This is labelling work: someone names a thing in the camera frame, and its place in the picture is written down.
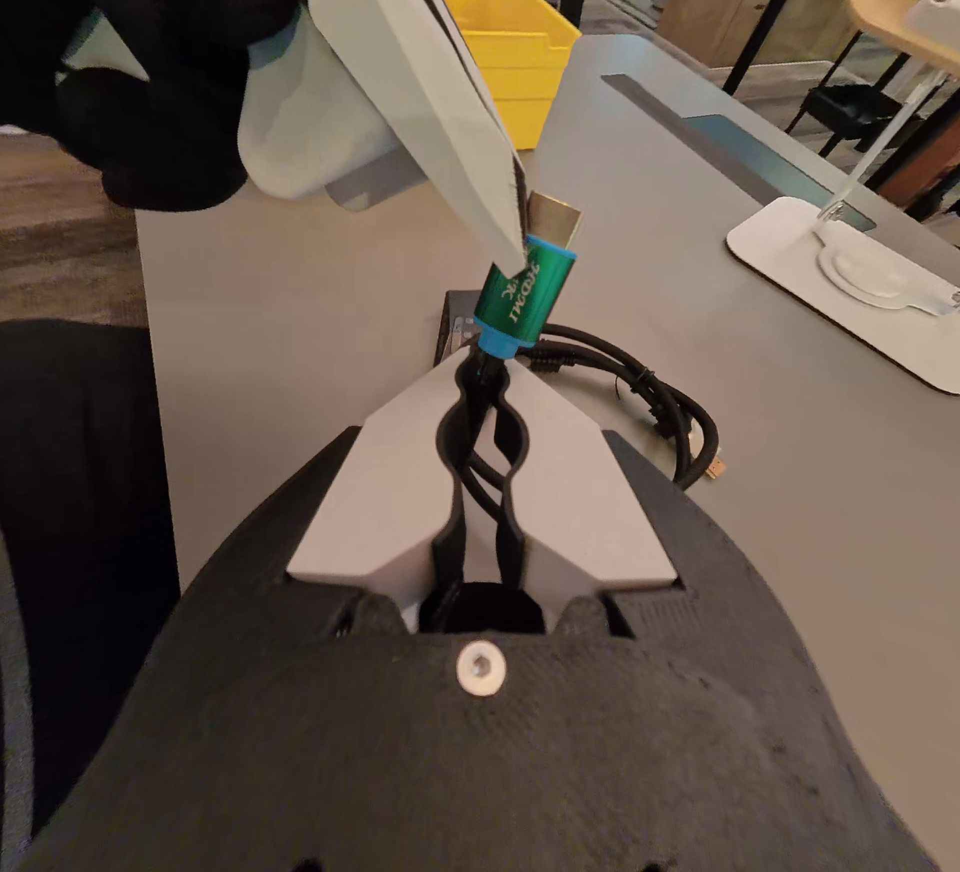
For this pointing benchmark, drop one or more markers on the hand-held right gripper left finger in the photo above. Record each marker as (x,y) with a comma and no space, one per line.
(375,504)

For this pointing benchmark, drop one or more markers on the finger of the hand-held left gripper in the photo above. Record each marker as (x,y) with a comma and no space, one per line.
(420,99)

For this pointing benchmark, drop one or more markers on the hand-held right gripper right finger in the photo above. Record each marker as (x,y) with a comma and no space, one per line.
(592,512)

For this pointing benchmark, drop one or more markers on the yellow plastic bin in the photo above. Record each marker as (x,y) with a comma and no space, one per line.
(517,46)

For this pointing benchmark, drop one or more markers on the person's left hand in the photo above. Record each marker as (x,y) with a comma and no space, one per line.
(150,61)

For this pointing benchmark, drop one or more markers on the person's black clothing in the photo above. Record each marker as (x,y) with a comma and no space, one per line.
(75,512)

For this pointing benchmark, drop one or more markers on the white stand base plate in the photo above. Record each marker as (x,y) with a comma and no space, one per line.
(787,249)

